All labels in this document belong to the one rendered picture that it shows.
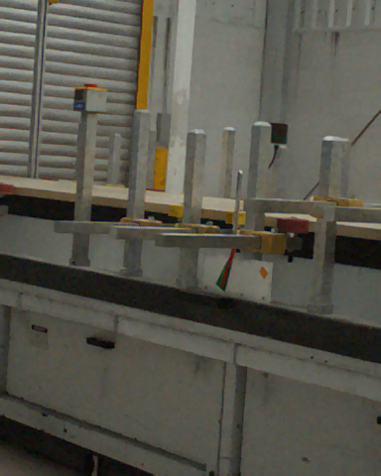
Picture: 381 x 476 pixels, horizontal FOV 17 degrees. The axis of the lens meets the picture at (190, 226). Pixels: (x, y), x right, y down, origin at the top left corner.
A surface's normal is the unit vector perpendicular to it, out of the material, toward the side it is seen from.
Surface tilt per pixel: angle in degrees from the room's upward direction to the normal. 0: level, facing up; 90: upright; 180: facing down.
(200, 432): 90
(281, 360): 90
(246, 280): 90
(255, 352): 90
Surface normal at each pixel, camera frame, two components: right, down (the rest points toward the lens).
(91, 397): -0.78, -0.02
